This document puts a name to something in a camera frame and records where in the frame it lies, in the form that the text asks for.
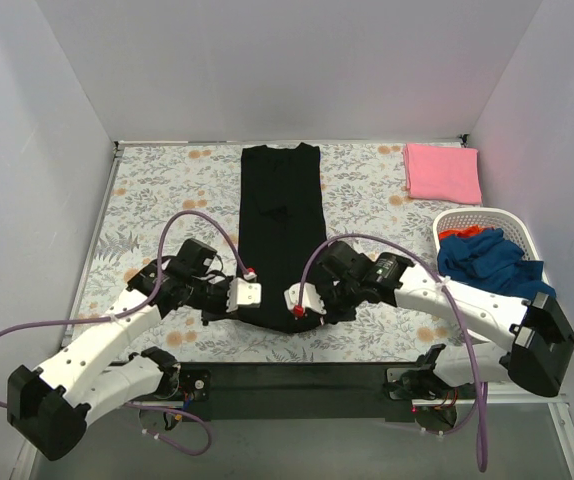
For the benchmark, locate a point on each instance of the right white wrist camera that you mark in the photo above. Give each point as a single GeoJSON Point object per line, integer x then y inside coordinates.
{"type": "Point", "coordinates": [302, 299]}

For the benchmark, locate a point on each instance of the blue t shirt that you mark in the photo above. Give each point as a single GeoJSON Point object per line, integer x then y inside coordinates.
{"type": "Point", "coordinates": [490, 262]}

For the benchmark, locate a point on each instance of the red orange t shirt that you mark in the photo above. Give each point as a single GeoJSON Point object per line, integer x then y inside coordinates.
{"type": "Point", "coordinates": [461, 232]}

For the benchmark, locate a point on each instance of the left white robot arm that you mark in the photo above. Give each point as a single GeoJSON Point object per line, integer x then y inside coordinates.
{"type": "Point", "coordinates": [52, 404]}

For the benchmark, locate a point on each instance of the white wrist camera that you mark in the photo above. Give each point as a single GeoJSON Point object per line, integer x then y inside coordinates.
{"type": "Point", "coordinates": [302, 299]}
{"type": "Point", "coordinates": [243, 294]}

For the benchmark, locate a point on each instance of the black t shirt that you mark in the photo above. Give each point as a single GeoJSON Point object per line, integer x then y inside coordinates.
{"type": "Point", "coordinates": [281, 223]}

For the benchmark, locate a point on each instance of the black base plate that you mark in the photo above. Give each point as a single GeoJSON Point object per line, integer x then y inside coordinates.
{"type": "Point", "coordinates": [281, 391]}

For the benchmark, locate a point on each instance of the white laundry basket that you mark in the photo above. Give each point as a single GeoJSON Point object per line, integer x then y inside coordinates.
{"type": "Point", "coordinates": [489, 218]}

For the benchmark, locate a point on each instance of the floral table mat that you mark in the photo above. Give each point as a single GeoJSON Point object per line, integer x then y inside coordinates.
{"type": "Point", "coordinates": [163, 195]}

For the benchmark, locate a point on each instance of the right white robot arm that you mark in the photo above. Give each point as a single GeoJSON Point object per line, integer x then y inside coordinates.
{"type": "Point", "coordinates": [527, 342]}

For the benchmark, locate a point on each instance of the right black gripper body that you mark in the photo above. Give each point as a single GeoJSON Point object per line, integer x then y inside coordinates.
{"type": "Point", "coordinates": [329, 310]}

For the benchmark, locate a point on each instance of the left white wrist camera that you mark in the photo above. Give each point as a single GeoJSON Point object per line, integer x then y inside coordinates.
{"type": "Point", "coordinates": [243, 294]}

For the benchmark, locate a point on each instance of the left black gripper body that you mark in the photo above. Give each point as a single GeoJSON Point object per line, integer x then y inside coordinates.
{"type": "Point", "coordinates": [222, 308]}

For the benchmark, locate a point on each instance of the folded pink t shirt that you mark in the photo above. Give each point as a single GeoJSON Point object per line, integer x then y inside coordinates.
{"type": "Point", "coordinates": [442, 173]}

